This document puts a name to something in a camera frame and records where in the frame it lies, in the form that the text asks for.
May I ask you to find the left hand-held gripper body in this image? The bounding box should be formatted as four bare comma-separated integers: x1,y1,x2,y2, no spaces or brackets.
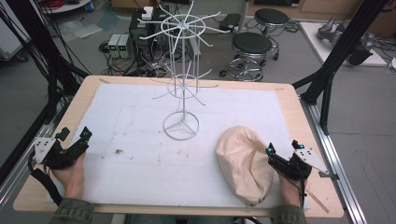
33,135,87,171

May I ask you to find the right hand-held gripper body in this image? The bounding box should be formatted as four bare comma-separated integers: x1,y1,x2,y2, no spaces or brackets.
268,147,331,182

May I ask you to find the beige cloth hat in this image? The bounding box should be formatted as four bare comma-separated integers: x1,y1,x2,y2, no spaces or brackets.
215,124,276,207

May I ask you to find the white wire rack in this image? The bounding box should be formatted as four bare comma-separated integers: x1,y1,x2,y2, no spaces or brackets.
136,0,232,142

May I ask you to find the person's left hand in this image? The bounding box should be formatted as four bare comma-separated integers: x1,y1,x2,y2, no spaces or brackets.
50,151,87,201

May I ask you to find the person's right hand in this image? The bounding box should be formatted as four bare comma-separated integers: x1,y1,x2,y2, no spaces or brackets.
277,172,308,208

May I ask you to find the thin wooden stick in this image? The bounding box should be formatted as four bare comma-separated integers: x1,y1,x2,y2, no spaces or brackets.
305,189,331,215

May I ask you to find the white foam mat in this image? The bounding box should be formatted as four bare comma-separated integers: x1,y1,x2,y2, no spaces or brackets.
46,82,312,210

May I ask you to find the grey bench power supply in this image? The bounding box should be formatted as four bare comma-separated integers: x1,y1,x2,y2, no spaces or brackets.
106,34,121,59
117,34,134,59

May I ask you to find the white floor board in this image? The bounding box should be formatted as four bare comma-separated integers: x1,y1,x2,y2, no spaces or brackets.
299,21,389,68

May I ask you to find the black round stool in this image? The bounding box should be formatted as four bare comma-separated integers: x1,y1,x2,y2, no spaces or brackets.
219,31,275,83
253,7,290,62

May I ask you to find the black computer tower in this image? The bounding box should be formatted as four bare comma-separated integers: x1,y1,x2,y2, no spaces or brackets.
128,8,171,63

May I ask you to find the grey machine part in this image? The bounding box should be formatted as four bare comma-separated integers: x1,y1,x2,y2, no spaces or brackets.
317,16,375,66

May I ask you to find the white round table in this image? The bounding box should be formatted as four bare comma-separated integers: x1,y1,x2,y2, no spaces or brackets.
39,0,94,15

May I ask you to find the black flat device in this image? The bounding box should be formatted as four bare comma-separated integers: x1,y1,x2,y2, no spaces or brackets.
219,12,243,33

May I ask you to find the white power adapter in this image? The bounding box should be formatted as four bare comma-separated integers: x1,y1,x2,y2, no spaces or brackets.
141,6,155,21

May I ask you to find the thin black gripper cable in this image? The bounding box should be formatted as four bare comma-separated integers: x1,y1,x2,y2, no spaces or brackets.
298,177,308,209

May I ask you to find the black sleeved gripper cable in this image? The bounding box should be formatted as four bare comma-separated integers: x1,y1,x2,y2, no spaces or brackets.
27,153,64,207

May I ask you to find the aluminium rail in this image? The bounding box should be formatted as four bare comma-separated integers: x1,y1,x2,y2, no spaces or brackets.
0,101,71,213
299,98,369,224

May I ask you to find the tangle of floor cables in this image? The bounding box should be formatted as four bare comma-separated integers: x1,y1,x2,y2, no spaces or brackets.
98,40,194,78

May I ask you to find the black metal frame stand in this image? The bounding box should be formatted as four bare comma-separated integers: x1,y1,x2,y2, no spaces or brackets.
291,0,390,136
0,0,92,125

